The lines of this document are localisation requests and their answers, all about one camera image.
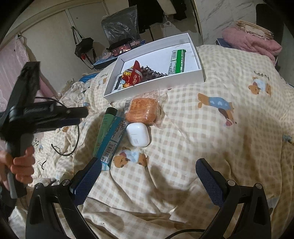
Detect green hand cream tube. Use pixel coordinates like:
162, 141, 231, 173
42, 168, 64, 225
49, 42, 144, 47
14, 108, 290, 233
93, 107, 117, 157

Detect blue toothpaste box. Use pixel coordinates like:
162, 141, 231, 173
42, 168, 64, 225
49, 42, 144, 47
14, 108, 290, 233
99, 117, 128, 171

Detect white black snack packet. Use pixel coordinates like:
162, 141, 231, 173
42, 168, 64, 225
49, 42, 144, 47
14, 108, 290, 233
112, 74, 126, 93

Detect white earbuds case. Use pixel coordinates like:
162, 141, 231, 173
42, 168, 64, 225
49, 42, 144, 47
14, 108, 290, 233
126, 122, 150, 147

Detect red yellow chip bag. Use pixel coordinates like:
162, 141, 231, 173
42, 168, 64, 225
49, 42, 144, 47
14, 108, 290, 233
122, 60, 143, 88

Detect packaged orange bread bun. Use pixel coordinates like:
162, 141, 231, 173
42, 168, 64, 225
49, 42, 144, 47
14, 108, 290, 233
124, 90, 164, 127

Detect dark brown hair claw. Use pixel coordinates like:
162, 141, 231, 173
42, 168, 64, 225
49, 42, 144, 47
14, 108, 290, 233
139, 66, 167, 83

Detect green snack bar packet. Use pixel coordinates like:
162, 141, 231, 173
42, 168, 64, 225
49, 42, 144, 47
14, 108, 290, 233
168, 49, 186, 75

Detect person's left hand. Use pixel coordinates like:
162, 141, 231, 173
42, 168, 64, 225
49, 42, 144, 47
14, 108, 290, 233
0, 145, 35, 191

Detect blue knitted pillow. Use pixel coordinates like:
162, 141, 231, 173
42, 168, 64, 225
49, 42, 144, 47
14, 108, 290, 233
79, 72, 98, 83

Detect black side table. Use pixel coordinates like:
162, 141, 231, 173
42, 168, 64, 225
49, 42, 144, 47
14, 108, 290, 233
93, 40, 146, 70

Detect black hanging bag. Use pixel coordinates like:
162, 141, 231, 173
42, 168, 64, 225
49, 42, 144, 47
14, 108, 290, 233
71, 26, 97, 70

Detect beige checkered puppy duvet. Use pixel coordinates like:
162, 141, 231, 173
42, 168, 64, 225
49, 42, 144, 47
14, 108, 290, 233
9, 44, 294, 239

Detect grey plastic wrapped board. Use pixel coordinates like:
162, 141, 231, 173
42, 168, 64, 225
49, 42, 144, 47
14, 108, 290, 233
101, 6, 140, 45

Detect white shallow cardboard box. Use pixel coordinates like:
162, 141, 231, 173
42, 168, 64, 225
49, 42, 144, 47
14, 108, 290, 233
104, 33, 204, 102

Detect black hanging clothes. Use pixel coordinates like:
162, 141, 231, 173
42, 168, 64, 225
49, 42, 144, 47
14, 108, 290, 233
128, 0, 187, 33

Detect pink folded blanket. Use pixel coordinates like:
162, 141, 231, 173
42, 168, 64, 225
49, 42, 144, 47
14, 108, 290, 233
222, 27, 282, 64

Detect beige folded cloth stack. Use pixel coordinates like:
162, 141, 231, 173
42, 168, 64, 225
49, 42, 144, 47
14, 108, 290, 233
236, 20, 274, 40

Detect thick black cable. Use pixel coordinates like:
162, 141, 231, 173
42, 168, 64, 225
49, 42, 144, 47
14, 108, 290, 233
34, 96, 81, 170

